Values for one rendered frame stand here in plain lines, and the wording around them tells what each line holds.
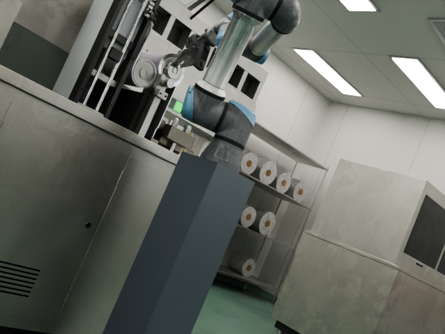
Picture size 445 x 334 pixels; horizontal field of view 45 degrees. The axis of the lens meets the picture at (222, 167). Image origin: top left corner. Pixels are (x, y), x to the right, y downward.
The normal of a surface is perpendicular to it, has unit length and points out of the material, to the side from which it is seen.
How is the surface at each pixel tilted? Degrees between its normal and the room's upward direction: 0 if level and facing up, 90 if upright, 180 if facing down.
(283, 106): 90
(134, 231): 90
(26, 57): 90
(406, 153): 90
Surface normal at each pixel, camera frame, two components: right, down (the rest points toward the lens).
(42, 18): 0.66, 0.22
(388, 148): -0.64, -0.34
